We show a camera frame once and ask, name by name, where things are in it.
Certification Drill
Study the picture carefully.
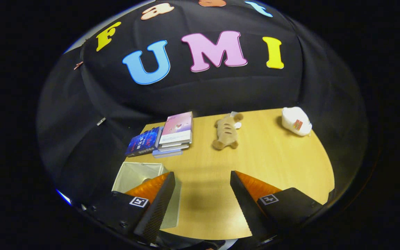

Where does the pink cover book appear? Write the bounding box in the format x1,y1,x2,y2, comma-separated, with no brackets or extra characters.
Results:
158,111,193,145

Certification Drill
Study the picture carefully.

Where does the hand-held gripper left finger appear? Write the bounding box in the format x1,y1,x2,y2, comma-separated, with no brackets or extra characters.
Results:
86,171,176,243

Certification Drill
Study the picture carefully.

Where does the dark blue cover book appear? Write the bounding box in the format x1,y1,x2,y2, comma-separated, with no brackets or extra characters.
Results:
125,126,162,158

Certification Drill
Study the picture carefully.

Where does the white book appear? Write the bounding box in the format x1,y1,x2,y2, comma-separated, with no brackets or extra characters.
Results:
158,141,191,152

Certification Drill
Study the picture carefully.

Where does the tan bread-shaped plush toy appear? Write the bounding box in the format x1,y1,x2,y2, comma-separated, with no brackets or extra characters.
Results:
212,113,244,150

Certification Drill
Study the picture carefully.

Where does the pale blue book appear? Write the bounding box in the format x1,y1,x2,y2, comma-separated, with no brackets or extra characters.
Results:
152,149,184,159

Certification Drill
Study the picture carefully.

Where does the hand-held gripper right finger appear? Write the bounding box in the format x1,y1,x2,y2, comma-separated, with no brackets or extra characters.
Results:
230,170,324,239

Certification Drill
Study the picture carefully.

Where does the pale green fabric storage box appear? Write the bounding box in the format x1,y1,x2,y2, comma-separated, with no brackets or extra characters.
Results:
111,161,182,230

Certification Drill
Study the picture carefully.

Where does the black backdrop cloth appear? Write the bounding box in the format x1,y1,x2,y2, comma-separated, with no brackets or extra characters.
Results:
37,0,367,209

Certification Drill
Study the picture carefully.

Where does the white plastic packet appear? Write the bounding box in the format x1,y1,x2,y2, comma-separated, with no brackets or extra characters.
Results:
282,107,313,136

